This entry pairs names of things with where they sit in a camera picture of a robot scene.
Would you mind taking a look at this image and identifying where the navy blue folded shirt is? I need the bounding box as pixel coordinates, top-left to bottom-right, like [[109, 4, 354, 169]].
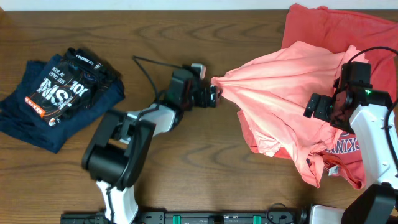
[[1, 54, 125, 153]]

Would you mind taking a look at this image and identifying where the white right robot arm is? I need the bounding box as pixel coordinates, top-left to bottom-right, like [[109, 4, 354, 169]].
[[304, 81, 397, 224]]

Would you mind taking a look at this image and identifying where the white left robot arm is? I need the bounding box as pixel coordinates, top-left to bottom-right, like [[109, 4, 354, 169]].
[[81, 63, 220, 223]]

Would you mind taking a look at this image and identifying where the light pink t-shirt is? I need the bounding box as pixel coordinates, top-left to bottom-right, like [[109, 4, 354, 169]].
[[211, 41, 365, 189]]

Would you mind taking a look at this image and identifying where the black printed folded shirt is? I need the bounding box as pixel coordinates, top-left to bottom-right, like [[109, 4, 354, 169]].
[[24, 48, 119, 126]]

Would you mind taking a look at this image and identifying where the red printed t-shirt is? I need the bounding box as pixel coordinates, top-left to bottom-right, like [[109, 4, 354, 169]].
[[237, 3, 398, 190]]

